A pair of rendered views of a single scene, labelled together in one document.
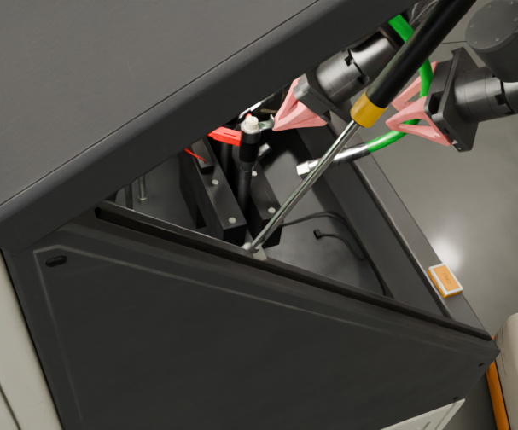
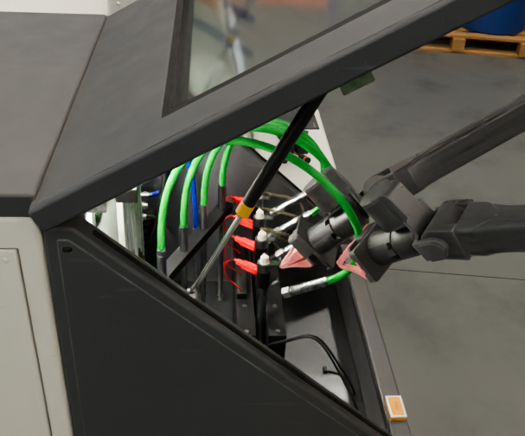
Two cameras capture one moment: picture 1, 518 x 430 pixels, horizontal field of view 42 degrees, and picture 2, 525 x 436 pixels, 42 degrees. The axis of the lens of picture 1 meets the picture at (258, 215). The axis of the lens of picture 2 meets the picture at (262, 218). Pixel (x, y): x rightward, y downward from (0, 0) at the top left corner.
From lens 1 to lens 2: 52 cm
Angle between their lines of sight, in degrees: 24
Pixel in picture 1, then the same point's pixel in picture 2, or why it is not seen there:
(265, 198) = (276, 323)
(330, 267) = not seen: hidden behind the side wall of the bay
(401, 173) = (484, 387)
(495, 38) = (370, 200)
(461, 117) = (371, 258)
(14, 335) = (43, 294)
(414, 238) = (384, 375)
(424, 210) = (499, 425)
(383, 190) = (374, 339)
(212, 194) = (239, 312)
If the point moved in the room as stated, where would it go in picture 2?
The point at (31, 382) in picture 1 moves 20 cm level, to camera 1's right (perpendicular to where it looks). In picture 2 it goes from (49, 335) to (175, 384)
